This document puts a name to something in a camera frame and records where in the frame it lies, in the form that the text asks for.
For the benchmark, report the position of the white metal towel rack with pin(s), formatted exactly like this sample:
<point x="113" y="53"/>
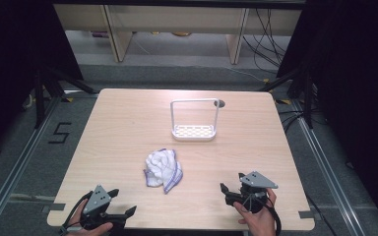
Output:
<point x="193" y="132"/>

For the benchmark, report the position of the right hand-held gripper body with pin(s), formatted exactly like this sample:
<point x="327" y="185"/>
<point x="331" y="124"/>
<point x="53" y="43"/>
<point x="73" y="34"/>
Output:
<point x="257" y="181"/>

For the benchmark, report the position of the aluminium floor rail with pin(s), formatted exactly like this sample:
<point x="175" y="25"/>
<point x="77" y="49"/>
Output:
<point x="19" y="164"/>
<point x="325" y="164"/>

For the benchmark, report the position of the person's right hand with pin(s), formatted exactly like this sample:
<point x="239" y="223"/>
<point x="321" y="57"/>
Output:
<point x="261" y="223"/>

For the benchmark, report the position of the black tape floor mark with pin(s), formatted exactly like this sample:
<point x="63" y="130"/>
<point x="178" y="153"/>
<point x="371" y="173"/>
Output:
<point x="60" y="132"/>

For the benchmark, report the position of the black metal stand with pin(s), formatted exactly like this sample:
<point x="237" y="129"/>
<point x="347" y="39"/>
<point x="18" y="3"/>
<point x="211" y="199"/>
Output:
<point x="40" y="98"/>
<point x="308" y="98"/>

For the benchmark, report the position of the black curtain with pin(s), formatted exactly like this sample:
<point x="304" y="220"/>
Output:
<point x="357" y="82"/>
<point x="13" y="49"/>

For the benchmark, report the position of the light wooden shelf unit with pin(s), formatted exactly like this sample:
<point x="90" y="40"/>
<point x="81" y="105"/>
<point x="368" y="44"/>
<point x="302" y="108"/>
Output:
<point x="177" y="19"/>

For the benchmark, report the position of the grey round table grommet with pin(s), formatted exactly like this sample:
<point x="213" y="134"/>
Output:
<point x="219" y="104"/>

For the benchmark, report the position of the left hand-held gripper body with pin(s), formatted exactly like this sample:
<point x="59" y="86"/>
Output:
<point x="96" y="200"/>

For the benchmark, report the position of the person's left hand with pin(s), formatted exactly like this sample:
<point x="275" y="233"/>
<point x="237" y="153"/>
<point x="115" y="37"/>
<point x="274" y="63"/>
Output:
<point x="78" y="227"/>

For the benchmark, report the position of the grey tape strip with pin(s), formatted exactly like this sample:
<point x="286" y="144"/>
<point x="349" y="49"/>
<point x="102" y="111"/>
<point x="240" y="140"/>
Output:
<point x="55" y="207"/>
<point x="306" y="214"/>

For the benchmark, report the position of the yellow round object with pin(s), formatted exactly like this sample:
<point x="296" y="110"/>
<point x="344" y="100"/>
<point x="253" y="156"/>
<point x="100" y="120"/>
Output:
<point x="181" y="33"/>

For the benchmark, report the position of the white cloth with purple edge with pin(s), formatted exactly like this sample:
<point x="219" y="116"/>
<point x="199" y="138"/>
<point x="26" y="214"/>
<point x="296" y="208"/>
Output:
<point x="159" y="168"/>

